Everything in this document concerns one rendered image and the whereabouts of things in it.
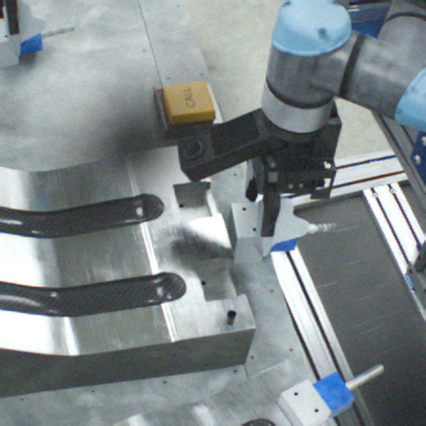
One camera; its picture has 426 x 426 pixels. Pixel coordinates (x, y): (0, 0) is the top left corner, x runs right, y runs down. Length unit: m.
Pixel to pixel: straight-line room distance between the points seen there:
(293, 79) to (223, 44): 1.68
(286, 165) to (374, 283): 0.91
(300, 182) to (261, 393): 0.24
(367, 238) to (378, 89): 1.10
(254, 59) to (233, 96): 0.16
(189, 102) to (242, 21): 1.41
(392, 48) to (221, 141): 0.24
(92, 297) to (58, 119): 0.35
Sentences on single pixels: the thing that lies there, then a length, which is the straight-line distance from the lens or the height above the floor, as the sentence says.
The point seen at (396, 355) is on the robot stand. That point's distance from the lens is 1.91.
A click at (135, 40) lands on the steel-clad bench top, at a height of 0.80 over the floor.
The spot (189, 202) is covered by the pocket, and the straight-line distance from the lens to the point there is 1.21.
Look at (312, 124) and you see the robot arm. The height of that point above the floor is 1.07.
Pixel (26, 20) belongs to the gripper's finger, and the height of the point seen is 0.90.
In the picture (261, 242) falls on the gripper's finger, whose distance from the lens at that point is 1.17.
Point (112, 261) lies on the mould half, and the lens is 1.13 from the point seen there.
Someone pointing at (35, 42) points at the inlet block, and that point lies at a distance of 1.44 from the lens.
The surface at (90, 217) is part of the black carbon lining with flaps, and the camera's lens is 1.17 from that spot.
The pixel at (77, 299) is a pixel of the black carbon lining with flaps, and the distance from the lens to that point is 1.11.
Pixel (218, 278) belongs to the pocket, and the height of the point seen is 0.86.
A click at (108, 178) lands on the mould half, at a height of 0.89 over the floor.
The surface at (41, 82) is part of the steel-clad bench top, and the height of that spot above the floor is 0.80.
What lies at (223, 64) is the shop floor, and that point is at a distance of 2.60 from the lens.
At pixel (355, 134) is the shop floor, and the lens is 2.51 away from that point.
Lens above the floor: 1.82
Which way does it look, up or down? 53 degrees down
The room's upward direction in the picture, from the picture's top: 10 degrees clockwise
